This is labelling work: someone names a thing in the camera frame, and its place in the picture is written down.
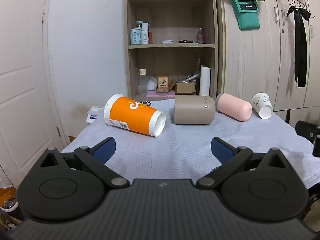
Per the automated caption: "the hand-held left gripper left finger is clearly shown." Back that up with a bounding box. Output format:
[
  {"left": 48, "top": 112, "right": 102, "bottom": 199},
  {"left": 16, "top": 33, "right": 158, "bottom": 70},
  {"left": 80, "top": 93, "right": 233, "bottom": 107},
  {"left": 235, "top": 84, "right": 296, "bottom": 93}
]
[{"left": 37, "top": 137, "right": 131, "bottom": 190}]

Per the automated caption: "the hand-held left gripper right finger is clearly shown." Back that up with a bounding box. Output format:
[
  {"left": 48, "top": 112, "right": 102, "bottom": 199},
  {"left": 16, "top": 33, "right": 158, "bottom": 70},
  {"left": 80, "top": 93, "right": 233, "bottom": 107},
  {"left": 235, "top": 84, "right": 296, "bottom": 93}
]
[{"left": 196, "top": 137, "right": 288, "bottom": 190}]

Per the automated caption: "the orange paper cup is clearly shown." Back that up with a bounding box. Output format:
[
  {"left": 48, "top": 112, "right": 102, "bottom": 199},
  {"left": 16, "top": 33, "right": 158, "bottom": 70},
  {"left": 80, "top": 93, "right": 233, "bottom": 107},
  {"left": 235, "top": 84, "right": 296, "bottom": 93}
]
[{"left": 103, "top": 94, "right": 166, "bottom": 137}]

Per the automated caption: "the pink cup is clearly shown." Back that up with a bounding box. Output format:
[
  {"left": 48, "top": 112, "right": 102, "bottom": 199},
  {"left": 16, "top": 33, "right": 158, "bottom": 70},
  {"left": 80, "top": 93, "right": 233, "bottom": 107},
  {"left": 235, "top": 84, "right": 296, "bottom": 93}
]
[{"left": 215, "top": 93, "right": 253, "bottom": 122}]

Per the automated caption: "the beige cup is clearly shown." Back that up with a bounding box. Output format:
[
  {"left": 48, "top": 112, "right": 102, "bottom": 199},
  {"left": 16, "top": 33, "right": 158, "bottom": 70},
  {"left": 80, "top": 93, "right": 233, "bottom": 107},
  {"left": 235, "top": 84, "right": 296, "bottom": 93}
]
[{"left": 173, "top": 95, "right": 216, "bottom": 125}]

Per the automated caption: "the white patterned paper cup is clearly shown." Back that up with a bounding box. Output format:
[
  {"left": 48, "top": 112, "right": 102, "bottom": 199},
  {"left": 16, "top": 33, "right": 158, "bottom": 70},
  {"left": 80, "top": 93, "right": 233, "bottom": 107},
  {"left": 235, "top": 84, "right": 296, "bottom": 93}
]
[{"left": 251, "top": 92, "right": 274, "bottom": 120}]

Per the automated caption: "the white tissue packet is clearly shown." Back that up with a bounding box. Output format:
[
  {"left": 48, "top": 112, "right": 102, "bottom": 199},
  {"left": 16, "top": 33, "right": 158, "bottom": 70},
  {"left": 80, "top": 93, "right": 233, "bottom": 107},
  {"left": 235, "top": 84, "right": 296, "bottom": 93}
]
[{"left": 86, "top": 106, "right": 104, "bottom": 124}]

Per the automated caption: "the light blue quilted tablecloth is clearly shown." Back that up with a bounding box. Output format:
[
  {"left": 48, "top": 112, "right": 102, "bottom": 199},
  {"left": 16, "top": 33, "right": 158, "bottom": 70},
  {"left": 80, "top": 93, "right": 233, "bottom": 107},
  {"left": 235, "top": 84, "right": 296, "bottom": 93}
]
[{"left": 61, "top": 98, "right": 320, "bottom": 190}]

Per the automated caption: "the white paper roll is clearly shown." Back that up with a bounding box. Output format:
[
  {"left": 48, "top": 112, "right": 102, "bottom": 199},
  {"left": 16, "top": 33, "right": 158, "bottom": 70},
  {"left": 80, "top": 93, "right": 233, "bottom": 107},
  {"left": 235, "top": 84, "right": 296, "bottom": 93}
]
[{"left": 199, "top": 66, "right": 211, "bottom": 96}]

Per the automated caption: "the cardboard box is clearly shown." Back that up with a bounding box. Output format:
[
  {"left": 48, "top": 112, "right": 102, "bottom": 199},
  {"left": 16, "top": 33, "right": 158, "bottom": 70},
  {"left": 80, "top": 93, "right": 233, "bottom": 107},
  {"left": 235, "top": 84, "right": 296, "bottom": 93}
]
[{"left": 170, "top": 79, "right": 196, "bottom": 96}]

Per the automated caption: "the pink flat box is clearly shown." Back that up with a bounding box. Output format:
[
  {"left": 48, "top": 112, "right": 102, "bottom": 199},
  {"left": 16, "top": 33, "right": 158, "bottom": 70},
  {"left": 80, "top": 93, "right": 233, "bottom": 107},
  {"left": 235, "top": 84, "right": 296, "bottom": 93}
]
[{"left": 146, "top": 90, "right": 176, "bottom": 98}]

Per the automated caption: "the clear bottle cream cap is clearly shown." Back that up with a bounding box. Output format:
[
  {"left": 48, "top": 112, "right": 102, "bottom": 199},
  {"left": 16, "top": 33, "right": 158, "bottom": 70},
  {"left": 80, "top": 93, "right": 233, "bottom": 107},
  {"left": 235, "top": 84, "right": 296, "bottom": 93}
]
[{"left": 138, "top": 68, "right": 147, "bottom": 96}]

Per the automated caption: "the wooden wardrobe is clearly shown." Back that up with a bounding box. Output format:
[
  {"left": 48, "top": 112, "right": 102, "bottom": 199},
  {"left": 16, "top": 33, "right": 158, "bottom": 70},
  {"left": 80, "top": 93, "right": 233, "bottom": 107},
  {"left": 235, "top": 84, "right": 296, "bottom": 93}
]
[{"left": 215, "top": 0, "right": 320, "bottom": 112}]

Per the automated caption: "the dark green bottle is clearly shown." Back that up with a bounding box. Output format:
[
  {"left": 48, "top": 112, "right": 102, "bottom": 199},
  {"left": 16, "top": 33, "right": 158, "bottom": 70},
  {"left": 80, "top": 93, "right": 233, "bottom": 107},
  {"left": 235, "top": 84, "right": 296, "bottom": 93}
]
[{"left": 196, "top": 58, "right": 202, "bottom": 85}]

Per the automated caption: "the wooden box flower print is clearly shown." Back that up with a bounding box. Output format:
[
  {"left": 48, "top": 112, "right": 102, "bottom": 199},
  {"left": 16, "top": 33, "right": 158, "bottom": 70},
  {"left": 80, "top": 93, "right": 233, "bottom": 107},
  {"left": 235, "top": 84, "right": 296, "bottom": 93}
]
[{"left": 156, "top": 75, "right": 170, "bottom": 93}]

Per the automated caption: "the black ribbon bow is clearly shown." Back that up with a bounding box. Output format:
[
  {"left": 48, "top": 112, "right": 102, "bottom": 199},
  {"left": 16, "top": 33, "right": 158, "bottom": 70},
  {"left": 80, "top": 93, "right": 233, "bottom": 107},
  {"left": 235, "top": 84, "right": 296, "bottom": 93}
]
[{"left": 286, "top": 6, "right": 311, "bottom": 88}]

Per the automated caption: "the wooden shelf unit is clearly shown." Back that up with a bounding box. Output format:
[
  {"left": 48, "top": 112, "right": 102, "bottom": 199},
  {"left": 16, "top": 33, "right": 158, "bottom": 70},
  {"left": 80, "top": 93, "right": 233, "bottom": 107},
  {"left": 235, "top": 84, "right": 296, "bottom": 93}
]
[{"left": 124, "top": 0, "right": 225, "bottom": 102}]

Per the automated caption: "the white door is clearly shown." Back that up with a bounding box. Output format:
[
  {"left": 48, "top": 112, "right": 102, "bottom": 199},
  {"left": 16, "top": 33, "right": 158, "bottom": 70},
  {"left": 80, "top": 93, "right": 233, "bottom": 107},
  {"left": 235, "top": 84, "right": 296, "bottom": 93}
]
[{"left": 0, "top": 0, "right": 71, "bottom": 188}]

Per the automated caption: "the orange plastic bag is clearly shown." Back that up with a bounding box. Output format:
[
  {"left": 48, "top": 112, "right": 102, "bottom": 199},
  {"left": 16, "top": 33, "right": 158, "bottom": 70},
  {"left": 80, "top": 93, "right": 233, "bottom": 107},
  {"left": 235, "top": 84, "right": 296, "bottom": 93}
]
[{"left": 0, "top": 184, "right": 19, "bottom": 212}]

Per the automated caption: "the blue white jar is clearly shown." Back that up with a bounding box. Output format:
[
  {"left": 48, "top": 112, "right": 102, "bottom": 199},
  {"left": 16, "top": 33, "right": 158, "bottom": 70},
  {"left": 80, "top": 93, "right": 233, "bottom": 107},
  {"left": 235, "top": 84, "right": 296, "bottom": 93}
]
[{"left": 130, "top": 27, "right": 142, "bottom": 46}]

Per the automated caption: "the tall white bottle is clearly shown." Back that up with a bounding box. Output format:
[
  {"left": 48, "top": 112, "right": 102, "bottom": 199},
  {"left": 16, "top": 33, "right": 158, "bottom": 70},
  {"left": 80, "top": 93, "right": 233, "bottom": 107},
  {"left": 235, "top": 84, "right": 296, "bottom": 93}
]
[{"left": 141, "top": 23, "right": 150, "bottom": 45}]

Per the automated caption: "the teal hanging pouch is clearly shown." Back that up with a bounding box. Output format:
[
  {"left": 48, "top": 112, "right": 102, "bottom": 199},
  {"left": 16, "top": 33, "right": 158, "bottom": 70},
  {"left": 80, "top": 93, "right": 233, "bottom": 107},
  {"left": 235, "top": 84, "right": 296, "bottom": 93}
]
[{"left": 231, "top": 0, "right": 261, "bottom": 31}]

